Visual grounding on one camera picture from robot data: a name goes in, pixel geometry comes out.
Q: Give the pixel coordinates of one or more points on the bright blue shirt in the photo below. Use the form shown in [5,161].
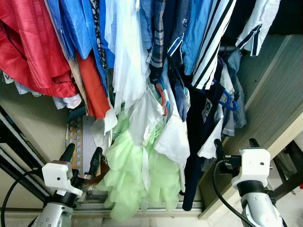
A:
[78,23]

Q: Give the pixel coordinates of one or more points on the white blouse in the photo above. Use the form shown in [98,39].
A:
[175,137]

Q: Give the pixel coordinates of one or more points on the white sheer garment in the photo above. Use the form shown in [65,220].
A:
[128,47]

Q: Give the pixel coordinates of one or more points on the navy white striped shirt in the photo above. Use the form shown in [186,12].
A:
[213,42]

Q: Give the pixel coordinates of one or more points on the dark wooden table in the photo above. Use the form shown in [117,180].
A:
[289,165]

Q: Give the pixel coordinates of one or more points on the dark plaid shirt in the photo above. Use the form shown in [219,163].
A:
[157,42]

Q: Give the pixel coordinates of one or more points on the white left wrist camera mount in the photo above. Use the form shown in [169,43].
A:
[57,175]

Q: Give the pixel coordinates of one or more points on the black sliding door frame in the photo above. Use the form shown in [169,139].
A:
[16,146]

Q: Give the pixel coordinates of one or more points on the white shirt navy cuff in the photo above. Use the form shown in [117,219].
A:
[260,19]

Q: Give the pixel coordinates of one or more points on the red plastic hanger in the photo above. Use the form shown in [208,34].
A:
[163,97]

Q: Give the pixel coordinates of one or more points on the blue plastic hanger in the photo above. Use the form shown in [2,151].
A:
[228,101]

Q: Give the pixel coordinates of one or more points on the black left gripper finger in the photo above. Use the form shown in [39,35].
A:
[67,153]
[96,161]

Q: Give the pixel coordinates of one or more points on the orange dotted board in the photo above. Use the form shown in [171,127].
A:
[78,142]

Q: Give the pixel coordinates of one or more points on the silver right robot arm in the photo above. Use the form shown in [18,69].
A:
[258,210]

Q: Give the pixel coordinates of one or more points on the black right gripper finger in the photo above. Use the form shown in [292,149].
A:
[220,149]
[254,144]

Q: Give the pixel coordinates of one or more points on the orange red garment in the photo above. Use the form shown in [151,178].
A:
[92,85]

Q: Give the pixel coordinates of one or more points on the grey denim garment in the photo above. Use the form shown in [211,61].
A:
[236,71]

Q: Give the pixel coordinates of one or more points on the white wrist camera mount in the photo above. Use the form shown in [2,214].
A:
[253,165]
[57,175]

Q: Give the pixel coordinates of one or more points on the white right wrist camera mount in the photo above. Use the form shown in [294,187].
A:
[253,165]

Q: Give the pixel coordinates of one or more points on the dark navy garment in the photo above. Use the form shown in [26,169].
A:
[196,142]

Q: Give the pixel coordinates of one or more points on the metal wardrobe floor rail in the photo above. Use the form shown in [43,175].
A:
[94,207]

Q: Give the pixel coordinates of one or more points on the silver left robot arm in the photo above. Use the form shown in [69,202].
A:
[52,215]

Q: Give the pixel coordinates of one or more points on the blue denim shirt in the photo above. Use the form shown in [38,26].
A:
[196,28]

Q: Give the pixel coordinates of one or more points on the light green garment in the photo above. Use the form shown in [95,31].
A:
[125,170]

